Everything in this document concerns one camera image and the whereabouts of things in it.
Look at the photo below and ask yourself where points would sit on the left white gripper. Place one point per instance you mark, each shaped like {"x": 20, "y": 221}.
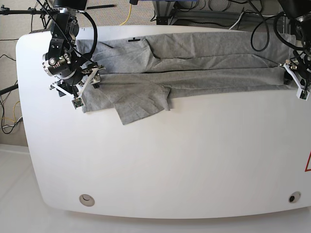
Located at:
{"x": 300, "y": 76}

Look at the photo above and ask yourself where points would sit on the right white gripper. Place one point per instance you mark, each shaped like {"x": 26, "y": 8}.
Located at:
{"x": 75, "y": 84}

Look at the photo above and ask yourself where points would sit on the grey T-shirt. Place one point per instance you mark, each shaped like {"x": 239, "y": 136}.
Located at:
{"x": 139, "y": 78}

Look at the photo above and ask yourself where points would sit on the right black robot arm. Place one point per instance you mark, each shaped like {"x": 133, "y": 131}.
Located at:
{"x": 73, "y": 70}

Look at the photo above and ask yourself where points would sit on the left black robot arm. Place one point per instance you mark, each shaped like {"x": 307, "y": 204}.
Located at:
{"x": 297, "y": 21}

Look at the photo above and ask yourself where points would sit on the black tripod stand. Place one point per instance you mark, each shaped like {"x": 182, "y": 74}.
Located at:
{"x": 22, "y": 12}

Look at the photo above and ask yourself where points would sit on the left table grommet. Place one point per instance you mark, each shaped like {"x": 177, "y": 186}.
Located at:
{"x": 86, "y": 200}

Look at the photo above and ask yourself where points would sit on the table grommet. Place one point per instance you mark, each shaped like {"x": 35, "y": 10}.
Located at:
{"x": 86, "y": 200}
{"x": 294, "y": 197}

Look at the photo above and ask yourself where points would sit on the right table grommet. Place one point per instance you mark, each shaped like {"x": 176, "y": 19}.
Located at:
{"x": 294, "y": 197}

